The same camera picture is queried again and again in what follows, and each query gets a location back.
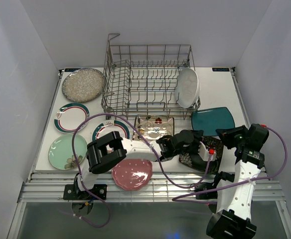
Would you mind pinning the grey wire dish rack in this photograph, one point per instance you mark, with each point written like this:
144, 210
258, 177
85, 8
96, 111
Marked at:
140, 79

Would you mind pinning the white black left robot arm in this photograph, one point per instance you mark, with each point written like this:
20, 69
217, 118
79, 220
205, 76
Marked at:
105, 153

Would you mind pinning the dark logo sticker right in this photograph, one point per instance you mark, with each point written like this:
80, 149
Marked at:
221, 69

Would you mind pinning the black floral square plate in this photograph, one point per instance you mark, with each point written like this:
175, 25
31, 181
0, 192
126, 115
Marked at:
198, 161

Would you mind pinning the white plate steam logo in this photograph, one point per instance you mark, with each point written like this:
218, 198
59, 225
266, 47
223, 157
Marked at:
109, 126

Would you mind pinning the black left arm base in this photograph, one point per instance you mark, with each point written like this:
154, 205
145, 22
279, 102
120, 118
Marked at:
73, 192

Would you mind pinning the dark logo sticker left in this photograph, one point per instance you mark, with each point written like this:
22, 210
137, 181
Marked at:
71, 69

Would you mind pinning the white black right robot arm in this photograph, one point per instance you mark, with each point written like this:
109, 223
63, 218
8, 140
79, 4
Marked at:
232, 219

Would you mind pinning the speckled brown round plate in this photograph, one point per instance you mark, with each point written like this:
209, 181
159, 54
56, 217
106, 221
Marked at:
83, 85

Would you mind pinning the dark logo sticker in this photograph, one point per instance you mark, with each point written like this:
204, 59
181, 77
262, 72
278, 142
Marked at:
221, 69
71, 69

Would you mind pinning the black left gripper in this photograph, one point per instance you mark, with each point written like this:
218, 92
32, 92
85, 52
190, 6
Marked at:
197, 134

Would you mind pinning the mint green flower plate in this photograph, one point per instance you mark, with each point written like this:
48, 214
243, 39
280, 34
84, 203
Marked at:
60, 153

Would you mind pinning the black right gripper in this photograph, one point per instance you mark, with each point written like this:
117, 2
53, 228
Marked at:
225, 134

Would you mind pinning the pink dotted scalloped plate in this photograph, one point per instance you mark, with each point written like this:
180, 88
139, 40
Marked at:
132, 174

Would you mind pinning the white plate green red rim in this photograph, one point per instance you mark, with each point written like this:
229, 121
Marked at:
70, 116

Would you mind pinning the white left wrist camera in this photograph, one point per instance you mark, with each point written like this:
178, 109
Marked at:
206, 153

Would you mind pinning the cream floral square plate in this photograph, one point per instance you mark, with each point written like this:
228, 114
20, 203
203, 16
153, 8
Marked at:
154, 127

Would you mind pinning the teal square plate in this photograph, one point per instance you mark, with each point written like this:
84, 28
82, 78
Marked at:
209, 120

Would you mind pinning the white oval plate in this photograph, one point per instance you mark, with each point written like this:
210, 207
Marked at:
188, 88

